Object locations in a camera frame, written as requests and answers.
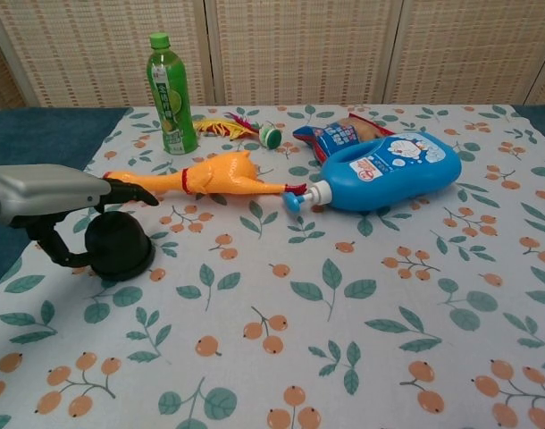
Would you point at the feather shuttlecock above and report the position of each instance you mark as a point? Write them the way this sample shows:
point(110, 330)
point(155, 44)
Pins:
point(237, 127)

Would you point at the yellow rubber chicken toy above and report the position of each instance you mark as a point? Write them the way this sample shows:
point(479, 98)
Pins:
point(219, 176)

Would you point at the blue pump detergent bottle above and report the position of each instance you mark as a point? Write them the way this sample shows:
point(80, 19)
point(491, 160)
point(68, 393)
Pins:
point(388, 174)

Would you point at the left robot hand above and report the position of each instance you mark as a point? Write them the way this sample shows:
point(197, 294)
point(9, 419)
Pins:
point(44, 192)

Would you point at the green tea bottle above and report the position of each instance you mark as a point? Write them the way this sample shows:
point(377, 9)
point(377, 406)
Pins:
point(171, 107)

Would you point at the teal blue table cover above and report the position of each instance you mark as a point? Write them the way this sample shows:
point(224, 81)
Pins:
point(31, 134)

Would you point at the black round cap object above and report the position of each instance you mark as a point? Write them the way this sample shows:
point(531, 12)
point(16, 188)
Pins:
point(118, 248)

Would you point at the woven bamboo folding screen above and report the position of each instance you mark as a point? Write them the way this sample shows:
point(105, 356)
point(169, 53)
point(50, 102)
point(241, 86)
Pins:
point(299, 49)

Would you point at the blue snack bag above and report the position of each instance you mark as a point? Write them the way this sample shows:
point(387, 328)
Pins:
point(339, 134)

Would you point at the floral patterned tablecloth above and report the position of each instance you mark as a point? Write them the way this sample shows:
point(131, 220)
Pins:
point(299, 290)

